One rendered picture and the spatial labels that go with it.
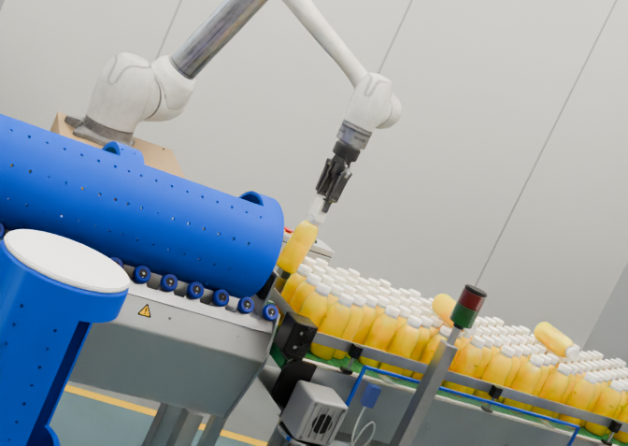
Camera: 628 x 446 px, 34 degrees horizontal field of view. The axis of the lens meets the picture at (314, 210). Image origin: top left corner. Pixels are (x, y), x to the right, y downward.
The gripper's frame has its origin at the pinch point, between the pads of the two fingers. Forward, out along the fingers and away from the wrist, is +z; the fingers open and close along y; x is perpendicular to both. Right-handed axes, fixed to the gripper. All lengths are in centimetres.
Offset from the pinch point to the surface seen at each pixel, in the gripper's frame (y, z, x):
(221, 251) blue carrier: 24.2, 14.4, -33.6
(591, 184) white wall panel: -227, -31, 288
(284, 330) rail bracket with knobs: 30.3, 27.5, -10.9
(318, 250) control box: -14.0, 14.4, 13.3
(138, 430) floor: -92, 123, 19
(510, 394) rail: 31, 27, 67
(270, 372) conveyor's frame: -5, 53, 11
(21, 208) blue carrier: 23, 19, -84
